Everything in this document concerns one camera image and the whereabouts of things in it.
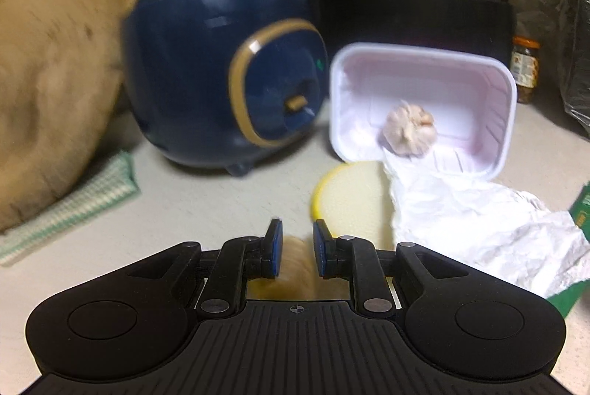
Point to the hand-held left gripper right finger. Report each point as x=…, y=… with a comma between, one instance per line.
x=321, y=250

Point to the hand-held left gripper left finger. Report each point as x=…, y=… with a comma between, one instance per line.
x=275, y=250

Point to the yellow round sponge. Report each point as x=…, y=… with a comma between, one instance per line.
x=350, y=201

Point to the white paper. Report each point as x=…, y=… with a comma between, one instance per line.
x=461, y=229

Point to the garlic bulb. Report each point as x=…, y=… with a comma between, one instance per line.
x=408, y=127

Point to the white plastic tray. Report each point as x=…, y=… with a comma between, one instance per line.
x=415, y=77

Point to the green snack wrapper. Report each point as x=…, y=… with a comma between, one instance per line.
x=581, y=210

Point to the blue rice cooker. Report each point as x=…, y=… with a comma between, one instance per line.
x=184, y=77

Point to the green white dishcloth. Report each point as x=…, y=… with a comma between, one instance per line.
x=83, y=201

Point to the glass jar orange lid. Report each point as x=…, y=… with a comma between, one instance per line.
x=525, y=67

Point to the round wooden cutting board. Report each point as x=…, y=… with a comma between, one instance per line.
x=46, y=77

